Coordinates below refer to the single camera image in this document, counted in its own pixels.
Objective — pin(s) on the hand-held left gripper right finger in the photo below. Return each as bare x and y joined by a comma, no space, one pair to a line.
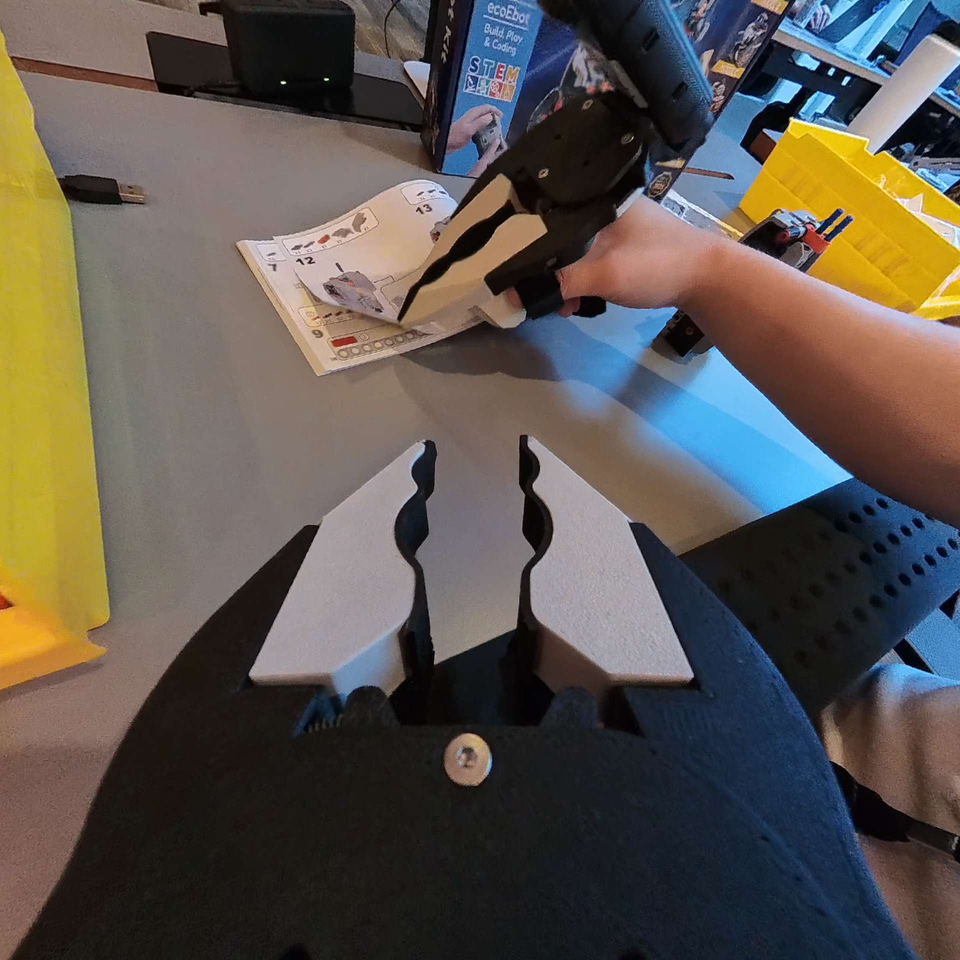
607,600

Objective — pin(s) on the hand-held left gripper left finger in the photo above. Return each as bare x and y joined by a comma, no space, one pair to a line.
337,600

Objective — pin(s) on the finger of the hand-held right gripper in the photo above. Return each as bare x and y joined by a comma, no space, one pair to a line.
480,262
476,210

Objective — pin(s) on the white instruction booklet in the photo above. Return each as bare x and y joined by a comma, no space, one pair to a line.
337,247

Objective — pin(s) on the grey building block model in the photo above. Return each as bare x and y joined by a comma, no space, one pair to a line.
780,240

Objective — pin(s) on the person's right forearm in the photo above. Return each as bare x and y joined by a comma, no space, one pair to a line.
840,375

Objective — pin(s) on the grey desk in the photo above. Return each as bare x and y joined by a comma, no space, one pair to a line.
225,450

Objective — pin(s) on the person's right hand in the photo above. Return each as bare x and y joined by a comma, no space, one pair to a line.
652,255

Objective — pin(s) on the blue toy robot kit box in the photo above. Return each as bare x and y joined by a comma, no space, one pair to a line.
487,90

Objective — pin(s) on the black charger box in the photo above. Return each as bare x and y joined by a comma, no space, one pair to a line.
289,45

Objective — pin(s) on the yellow plastic bin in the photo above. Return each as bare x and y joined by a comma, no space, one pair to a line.
862,225
37,375

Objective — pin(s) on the black flat pad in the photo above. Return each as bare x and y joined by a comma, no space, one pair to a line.
187,67

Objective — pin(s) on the white paper roll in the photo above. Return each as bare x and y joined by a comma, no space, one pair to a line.
907,90

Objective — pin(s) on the black USB plug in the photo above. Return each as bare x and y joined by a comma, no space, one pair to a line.
97,190

